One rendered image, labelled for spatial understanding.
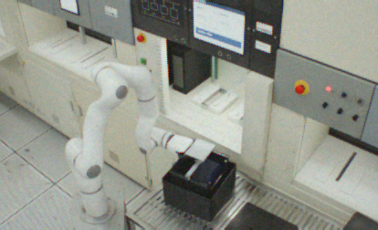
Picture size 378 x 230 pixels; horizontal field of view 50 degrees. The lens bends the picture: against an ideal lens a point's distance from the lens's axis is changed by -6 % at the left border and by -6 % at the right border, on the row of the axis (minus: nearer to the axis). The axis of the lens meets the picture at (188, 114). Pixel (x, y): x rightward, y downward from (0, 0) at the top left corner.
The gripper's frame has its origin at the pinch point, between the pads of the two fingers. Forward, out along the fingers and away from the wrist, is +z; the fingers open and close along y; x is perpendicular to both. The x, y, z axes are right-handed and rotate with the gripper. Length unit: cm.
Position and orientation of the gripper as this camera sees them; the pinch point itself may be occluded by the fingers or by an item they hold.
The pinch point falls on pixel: (198, 152)
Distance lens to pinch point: 204.0
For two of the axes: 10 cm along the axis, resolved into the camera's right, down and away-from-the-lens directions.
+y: -5.1, 5.4, -6.7
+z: 8.6, 3.0, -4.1
